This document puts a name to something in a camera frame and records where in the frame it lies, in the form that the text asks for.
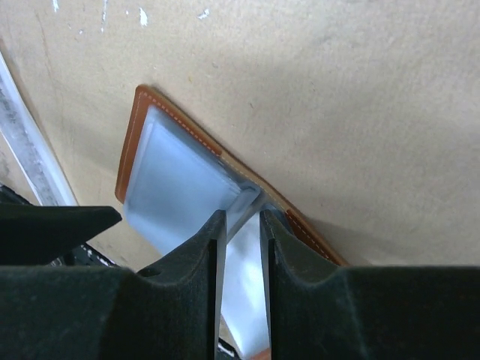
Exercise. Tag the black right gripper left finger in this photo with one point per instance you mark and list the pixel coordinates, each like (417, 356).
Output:
(169, 310)

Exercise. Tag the brown leather card holder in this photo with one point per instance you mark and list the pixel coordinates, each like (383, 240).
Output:
(173, 176)

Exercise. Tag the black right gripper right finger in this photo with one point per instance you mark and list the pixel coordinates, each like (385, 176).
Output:
(319, 310)

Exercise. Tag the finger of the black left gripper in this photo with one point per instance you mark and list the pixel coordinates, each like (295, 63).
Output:
(36, 235)

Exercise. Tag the clear plastic packet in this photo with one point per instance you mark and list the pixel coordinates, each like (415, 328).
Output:
(30, 149)

